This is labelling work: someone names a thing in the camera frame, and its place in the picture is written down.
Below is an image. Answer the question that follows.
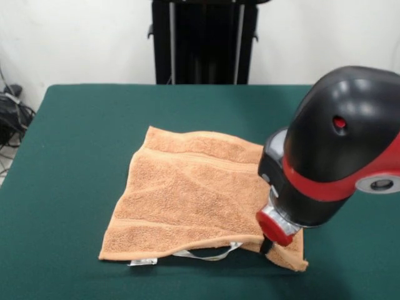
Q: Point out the tan terry towel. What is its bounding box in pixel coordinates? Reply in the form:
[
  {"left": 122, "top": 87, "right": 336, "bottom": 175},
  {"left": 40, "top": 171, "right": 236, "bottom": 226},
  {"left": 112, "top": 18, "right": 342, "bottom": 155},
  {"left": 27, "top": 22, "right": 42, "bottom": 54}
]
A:
[{"left": 98, "top": 126, "right": 309, "bottom": 273}]

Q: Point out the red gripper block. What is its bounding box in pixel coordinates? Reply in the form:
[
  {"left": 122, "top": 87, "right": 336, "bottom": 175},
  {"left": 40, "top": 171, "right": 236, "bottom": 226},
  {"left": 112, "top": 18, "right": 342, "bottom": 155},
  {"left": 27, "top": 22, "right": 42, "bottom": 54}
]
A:
[{"left": 256, "top": 211, "right": 295, "bottom": 255}]

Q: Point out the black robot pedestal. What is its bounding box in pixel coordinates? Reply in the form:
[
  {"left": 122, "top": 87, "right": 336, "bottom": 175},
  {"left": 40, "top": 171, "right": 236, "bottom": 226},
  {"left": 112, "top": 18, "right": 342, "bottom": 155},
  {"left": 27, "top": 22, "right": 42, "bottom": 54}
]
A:
[{"left": 147, "top": 0, "right": 260, "bottom": 85}]

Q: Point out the black cable tangle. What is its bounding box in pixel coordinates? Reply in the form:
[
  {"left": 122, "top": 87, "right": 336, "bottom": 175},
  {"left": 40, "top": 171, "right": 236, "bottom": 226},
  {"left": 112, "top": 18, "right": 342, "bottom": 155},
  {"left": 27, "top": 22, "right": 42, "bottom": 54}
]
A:
[{"left": 0, "top": 67, "right": 37, "bottom": 176}]

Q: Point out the black power adaptor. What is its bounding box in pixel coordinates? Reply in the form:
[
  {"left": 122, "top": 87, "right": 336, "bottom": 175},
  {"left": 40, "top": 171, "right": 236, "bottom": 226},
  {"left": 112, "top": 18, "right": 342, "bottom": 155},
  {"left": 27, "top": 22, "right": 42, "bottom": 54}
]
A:
[{"left": 3, "top": 84, "right": 23, "bottom": 96}]

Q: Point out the dark green table cloth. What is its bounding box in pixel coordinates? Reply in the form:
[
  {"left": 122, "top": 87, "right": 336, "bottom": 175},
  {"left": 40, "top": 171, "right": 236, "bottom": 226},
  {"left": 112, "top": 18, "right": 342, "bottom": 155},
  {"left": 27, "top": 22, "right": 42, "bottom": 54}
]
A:
[{"left": 0, "top": 83, "right": 400, "bottom": 300}]

